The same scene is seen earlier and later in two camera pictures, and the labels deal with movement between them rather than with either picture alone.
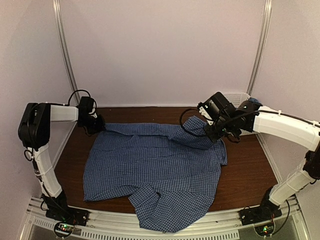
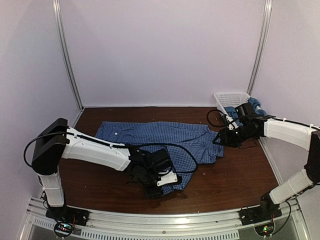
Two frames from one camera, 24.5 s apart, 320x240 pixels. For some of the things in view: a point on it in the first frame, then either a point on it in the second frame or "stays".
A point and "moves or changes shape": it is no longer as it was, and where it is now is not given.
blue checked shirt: [169, 173] moves or changes shape
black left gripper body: [92, 125] -> [146, 180]
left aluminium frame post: [63, 35] stays
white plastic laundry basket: [237, 98] stays
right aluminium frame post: [265, 27] stays
